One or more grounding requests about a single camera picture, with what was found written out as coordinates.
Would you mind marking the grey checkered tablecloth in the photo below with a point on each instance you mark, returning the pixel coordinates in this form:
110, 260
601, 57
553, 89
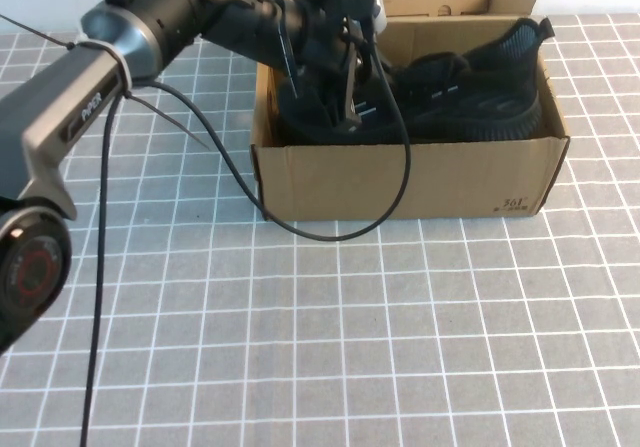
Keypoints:
350, 342

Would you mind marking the black zip tie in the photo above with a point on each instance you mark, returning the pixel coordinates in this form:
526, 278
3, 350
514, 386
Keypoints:
37, 31
165, 115

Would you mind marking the brown cardboard shoe box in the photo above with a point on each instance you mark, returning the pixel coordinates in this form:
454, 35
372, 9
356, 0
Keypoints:
350, 182

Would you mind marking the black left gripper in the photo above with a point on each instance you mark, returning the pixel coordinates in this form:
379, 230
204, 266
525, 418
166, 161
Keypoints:
320, 37

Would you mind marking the black sneaker with white tongue tag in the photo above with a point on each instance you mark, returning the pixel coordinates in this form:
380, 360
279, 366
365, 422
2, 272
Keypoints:
312, 112

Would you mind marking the black knit sneaker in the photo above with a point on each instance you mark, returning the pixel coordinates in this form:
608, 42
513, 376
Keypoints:
480, 107

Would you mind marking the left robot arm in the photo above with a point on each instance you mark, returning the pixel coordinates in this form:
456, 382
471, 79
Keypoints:
60, 107

